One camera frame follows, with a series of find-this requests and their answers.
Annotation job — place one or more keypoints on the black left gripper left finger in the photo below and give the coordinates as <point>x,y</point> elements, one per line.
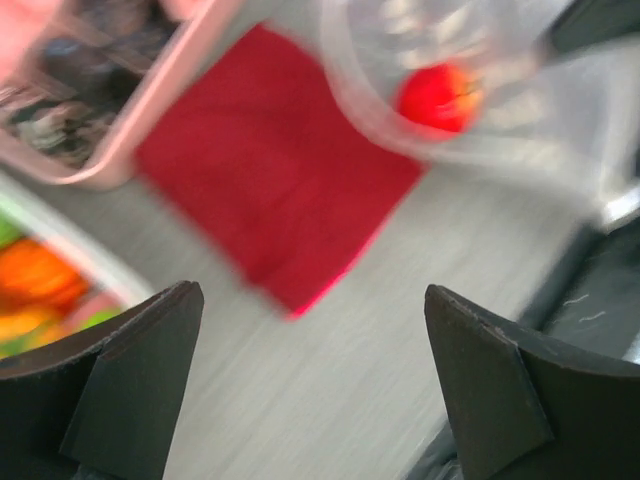
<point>102,403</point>

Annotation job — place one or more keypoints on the white perforated fruit basket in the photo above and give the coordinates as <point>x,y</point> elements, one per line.
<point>65,238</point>

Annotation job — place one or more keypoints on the red apple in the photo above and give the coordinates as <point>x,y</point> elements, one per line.
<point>445,97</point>

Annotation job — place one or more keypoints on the floral dark rolled socks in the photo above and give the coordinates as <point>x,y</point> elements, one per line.
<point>78,80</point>

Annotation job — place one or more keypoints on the clear polka dot zip bag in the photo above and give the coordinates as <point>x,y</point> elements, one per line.
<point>560,93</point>

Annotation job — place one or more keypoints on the pink divided organizer tray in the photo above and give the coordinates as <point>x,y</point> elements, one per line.
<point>25,23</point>

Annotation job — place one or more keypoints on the orange persimmon tomato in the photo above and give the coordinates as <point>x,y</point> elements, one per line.
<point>32,274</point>

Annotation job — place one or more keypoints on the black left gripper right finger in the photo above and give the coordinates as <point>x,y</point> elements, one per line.
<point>523,405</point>

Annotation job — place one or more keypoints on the red folded cloth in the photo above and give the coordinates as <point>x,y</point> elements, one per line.
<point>258,156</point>

